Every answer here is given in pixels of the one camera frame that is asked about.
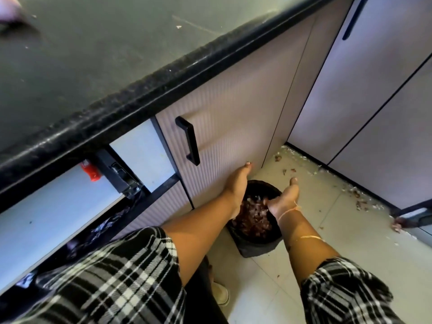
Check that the person's left hand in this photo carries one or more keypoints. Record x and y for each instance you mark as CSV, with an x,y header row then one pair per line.
x,y
237,189

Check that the person's right hand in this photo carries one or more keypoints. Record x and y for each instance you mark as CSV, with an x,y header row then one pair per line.
x,y
285,202

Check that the red onion with pale patch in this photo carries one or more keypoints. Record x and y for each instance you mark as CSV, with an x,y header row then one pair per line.
x,y
8,6

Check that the person's black trousers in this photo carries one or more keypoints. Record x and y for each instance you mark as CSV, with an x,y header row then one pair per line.
x,y
199,297

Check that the gold bangle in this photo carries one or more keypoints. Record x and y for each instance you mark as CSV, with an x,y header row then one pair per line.
x,y
307,237

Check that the black trash bin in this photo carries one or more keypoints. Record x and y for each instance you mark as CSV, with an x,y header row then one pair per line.
x,y
260,247

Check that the pale shoe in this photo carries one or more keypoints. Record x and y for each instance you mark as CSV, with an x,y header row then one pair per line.
x,y
221,293

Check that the narrow grey cabinet panel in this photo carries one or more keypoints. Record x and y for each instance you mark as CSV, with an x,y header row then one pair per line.
x,y
304,84

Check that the black and red tool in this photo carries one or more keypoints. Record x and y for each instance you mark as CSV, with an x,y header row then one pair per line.
x,y
115,173

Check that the black white plaid sleeve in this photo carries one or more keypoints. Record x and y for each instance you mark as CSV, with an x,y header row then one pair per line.
x,y
115,280

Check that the dark metal frame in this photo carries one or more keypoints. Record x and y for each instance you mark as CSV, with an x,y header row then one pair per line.
x,y
413,216

